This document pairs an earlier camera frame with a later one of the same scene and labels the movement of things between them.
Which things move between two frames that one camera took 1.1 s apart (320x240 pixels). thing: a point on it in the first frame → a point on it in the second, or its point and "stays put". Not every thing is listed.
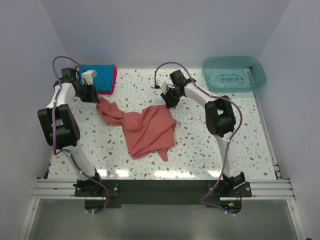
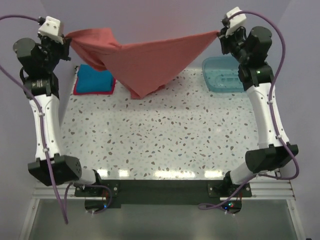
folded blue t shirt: (104, 80) stays put
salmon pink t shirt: (151, 130) → (142, 68)
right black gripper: (170, 103) → (224, 40)
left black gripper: (93, 96) → (65, 48)
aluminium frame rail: (49, 189) stays put
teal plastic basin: (233, 73) stays put
